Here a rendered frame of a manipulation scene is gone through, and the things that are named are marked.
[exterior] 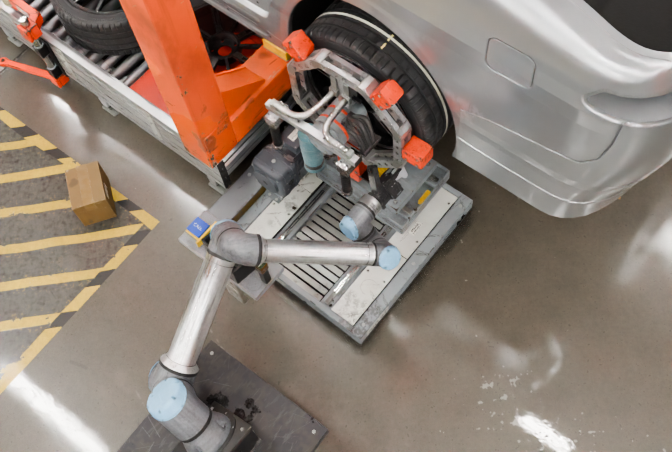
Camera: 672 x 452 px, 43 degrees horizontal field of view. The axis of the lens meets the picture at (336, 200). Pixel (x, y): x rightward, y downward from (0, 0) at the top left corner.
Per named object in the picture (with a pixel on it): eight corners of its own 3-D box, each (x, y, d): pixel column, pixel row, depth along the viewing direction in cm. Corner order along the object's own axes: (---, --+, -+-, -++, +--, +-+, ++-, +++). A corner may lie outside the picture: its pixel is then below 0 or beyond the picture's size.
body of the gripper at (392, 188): (394, 187, 341) (375, 209, 338) (382, 172, 338) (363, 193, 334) (405, 188, 335) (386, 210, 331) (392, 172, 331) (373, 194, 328)
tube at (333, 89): (340, 95, 313) (338, 78, 304) (306, 131, 307) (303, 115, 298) (303, 72, 319) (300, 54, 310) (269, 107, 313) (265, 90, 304)
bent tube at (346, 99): (383, 122, 307) (382, 105, 297) (349, 159, 300) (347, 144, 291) (344, 98, 313) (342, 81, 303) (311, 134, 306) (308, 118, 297)
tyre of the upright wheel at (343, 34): (496, 116, 315) (385, -26, 294) (458, 161, 308) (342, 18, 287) (402, 129, 374) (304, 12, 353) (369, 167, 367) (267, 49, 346)
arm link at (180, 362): (147, 411, 313) (219, 223, 302) (141, 388, 329) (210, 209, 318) (186, 418, 319) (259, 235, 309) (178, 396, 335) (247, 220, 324)
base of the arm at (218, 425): (202, 469, 303) (184, 453, 299) (184, 450, 319) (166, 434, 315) (239, 426, 309) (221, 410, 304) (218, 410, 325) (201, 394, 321)
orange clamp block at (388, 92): (394, 96, 302) (406, 91, 294) (380, 111, 300) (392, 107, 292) (381, 82, 301) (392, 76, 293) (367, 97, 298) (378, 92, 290)
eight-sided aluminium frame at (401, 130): (412, 177, 341) (412, 100, 293) (402, 189, 339) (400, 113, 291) (307, 109, 359) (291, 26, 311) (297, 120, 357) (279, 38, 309)
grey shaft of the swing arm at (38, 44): (71, 82, 442) (34, 19, 397) (63, 89, 440) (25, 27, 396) (59, 74, 445) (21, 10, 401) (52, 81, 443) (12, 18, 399)
